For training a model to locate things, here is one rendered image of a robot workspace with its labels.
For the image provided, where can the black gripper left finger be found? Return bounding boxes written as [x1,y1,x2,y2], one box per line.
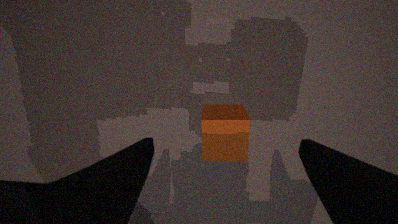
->
[0,138,154,224]

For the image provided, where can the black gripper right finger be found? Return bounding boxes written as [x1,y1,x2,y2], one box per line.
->
[299,139,398,224]

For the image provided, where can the orange block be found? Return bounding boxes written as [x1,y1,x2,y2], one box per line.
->
[201,104,251,162]

